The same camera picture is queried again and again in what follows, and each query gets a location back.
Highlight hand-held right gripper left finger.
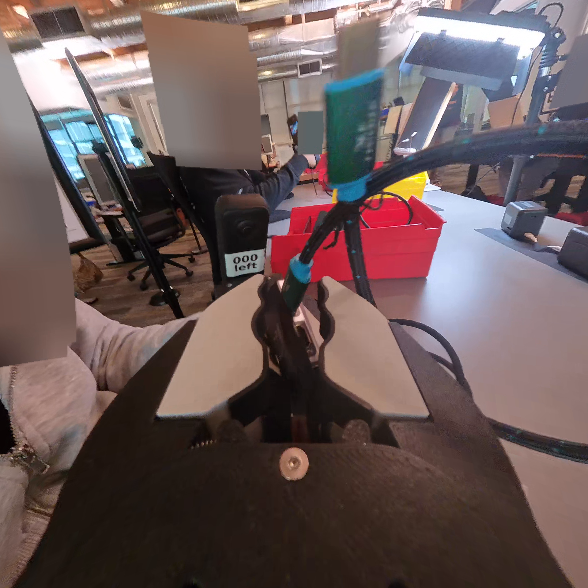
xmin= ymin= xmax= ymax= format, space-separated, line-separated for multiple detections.
xmin=155 ymin=274 xmax=272 ymax=420

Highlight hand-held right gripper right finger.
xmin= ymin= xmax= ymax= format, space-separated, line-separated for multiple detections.
xmin=317 ymin=276 xmax=431 ymax=420

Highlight black hdmi switch box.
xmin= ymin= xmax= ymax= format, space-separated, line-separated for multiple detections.
xmin=271 ymin=278 xmax=322 ymax=368

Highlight braided hdmi cable green plugs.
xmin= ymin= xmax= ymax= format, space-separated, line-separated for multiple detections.
xmin=323 ymin=69 xmax=588 ymax=464
xmin=281 ymin=200 xmax=377 ymax=315

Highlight red plastic bin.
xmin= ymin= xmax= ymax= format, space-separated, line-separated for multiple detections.
xmin=270 ymin=195 xmax=447 ymax=282

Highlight yellow plastic bin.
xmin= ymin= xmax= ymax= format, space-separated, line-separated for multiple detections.
xmin=374 ymin=171 xmax=429 ymax=201

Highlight another person's forearm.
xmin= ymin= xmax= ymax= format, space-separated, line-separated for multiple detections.
xmin=256 ymin=154 xmax=310 ymax=217

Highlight person's left forearm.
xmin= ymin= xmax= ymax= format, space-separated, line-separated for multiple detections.
xmin=69 ymin=298 xmax=199 ymax=392

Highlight black office chair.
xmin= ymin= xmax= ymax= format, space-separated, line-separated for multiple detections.
xmin=98 ymin=153 xmax=204 ymax=291

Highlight black stand pole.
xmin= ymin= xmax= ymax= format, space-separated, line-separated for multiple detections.
xmin=63 ymin=47 xmax=185 ymax=319

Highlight brown woven bag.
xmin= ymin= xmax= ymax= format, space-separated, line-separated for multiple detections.
xmin=75 ymin=252 xmax=104 ymax=293

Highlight black framed whiteboard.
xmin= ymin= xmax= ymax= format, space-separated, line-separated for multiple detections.
xmin=27 ymin=96 xmax=109 ymax=245

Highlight person's grey hoodie torso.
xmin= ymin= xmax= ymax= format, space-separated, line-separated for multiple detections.
xmin=0 ymin=354 xmax=122 ymax=588

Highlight dark grey desktop device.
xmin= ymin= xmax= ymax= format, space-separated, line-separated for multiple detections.
xmin=500 ymin=200 xmax=548 ymax=240
xmin=557 ymin=225 xmax=588 ymax=279

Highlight black panel white rim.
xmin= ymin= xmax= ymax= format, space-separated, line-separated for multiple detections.
xmin=403 ymin=82 xmax=461 ymax=151

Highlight studio light panel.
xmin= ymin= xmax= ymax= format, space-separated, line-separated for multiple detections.
xmin=399 ymin=7 xmax=548 ymax=91

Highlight black light stand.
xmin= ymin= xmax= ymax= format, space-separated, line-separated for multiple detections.
xmin=503 ymin=2 xmax=568 ymax=205

